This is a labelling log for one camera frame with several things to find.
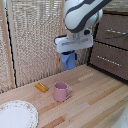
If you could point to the bright blue vase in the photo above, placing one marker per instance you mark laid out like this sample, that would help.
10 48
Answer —
69 61

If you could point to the pink ceramic mug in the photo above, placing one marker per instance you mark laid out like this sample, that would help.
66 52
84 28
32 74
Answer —
60 92

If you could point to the woven wicker screen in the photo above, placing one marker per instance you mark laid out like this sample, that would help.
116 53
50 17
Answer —
33 40

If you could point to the dark brown drawer cabinet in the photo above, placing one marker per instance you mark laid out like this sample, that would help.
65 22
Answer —
111 50

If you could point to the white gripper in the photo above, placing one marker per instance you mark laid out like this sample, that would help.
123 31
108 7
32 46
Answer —
74 42

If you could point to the yellow orange block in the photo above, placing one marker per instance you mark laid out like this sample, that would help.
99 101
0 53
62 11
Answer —
41 87

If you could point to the white patterned plate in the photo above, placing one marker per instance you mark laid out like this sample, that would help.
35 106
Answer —
16 115

